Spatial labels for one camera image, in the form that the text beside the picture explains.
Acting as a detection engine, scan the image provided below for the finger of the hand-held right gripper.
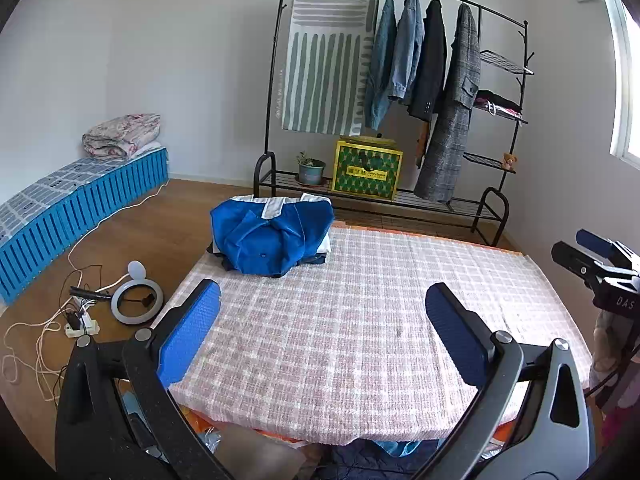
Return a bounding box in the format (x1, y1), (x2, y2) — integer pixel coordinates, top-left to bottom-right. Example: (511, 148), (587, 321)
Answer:
(551, 241), (610, 287)
(575, 228), (632, 262)

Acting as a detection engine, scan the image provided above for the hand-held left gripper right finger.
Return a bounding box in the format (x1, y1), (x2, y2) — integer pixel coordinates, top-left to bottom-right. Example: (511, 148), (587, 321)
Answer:
(409, 281), (597, 480)

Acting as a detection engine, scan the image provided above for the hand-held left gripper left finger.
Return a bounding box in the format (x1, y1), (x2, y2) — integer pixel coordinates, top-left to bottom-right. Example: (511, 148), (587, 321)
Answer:
(54, 278), (237, 480)

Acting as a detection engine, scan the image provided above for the white and blue jacket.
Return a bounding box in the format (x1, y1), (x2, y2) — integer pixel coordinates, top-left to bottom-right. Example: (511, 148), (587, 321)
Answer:
(209, 192), (335, 277)

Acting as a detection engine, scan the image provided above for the black metal clothes rack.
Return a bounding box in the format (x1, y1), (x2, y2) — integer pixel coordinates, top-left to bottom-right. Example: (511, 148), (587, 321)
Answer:
(252, 0), (536, 248)

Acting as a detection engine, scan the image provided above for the stack of folded clothes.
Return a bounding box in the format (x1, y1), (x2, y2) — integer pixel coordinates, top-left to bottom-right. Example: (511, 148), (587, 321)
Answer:
(474, 89), (523, 117)

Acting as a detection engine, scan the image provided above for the pink checked blanket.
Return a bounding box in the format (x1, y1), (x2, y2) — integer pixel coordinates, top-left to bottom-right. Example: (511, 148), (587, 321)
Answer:
(162, 222), (593, 446)

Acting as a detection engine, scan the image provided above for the white power strip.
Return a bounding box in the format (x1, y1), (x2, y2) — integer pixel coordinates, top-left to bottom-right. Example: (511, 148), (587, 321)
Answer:
(64, 307), (101, 337)

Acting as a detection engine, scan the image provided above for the dark blue garment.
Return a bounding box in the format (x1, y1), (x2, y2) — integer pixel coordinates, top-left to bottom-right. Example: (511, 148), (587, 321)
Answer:
(207, 245), (331, 278)

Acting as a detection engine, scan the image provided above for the window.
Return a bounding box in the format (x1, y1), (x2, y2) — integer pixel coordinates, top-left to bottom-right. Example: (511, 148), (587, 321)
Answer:
(602, 0), (640, 163)

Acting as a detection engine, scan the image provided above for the blue slatted plastic platform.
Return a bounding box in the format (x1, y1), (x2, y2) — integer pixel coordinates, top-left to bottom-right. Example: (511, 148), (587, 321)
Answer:
(0, 142), (169, 307)

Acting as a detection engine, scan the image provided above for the grey plaid coat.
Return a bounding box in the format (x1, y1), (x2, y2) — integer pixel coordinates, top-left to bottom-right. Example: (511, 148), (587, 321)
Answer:
(414, 2), (483, 203)

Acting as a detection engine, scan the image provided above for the yellow and green box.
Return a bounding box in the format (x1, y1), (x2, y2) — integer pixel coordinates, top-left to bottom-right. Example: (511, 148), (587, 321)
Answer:
(332, 135), (404, 201)

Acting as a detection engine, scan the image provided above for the small potted plant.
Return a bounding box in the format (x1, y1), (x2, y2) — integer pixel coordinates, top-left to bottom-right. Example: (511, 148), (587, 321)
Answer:
(296, 151), (327, 186)

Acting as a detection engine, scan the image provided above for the folded floral quilt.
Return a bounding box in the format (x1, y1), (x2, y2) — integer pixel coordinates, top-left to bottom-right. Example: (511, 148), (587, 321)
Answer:
(82, 113), (162, 162)

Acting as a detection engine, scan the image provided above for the black coat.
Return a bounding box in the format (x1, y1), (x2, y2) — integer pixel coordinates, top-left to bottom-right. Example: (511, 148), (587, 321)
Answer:
(406, 0), (448, 121)

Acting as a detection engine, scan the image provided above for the blue denim jacket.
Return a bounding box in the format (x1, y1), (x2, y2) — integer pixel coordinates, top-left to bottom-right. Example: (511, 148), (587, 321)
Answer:
(387, 0), (426, 106)

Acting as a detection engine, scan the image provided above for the light blue denim shirt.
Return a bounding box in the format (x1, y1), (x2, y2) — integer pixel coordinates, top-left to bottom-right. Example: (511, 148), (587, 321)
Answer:
(364, 0), (399, 131)

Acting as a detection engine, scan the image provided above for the white grey-striped hanging cloth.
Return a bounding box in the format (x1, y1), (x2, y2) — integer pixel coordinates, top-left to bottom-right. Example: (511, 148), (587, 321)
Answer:
(280, 0), (383, 136)

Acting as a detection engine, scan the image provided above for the white ring light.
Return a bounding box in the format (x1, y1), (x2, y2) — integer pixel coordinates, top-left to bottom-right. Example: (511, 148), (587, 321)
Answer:
(110, 260), (167, 327)

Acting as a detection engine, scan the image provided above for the white cable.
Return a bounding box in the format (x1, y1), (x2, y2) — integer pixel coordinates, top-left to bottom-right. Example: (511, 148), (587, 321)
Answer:
(0, 182), (168, 401)

